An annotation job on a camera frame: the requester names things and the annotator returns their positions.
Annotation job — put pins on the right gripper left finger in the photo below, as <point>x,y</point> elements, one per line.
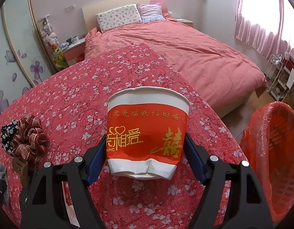
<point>95,159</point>

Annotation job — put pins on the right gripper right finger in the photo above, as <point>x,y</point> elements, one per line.
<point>197,157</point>

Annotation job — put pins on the red white paper cup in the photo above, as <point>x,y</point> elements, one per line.
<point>146,129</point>

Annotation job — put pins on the orange plastic trash basket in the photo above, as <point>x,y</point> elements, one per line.
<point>268,144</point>

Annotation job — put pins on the brown striped scrunchie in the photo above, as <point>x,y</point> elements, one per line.
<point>30,141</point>

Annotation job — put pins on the black floral scrunchie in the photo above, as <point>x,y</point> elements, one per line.
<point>7,134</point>

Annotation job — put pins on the red floral blanket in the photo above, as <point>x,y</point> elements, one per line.
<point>72,107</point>

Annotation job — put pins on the pink bed duvet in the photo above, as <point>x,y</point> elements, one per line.
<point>223,76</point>

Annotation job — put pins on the green plush toy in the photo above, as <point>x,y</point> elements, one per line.
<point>59,58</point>

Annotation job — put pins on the pink white nightstand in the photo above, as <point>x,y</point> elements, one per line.
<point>73,51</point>

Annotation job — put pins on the floral sliding wardrobe door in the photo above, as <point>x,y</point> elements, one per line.
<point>24,60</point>

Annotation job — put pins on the white mug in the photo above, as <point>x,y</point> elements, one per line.
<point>74,39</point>

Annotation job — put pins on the plush toy bouquet box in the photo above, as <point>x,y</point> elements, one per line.
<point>47,33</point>

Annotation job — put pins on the pink window curtain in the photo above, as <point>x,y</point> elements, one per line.
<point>266,25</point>

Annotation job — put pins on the right side nightstand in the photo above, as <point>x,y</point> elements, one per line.
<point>186,22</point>

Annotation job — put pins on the beige wooden headboard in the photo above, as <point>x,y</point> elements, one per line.
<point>90,11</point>

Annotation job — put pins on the floral white pillow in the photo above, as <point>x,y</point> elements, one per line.
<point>118,17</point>

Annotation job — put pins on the pink striped pillow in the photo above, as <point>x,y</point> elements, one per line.
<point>150,12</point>

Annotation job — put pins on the white wire rack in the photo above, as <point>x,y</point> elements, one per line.
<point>279,74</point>

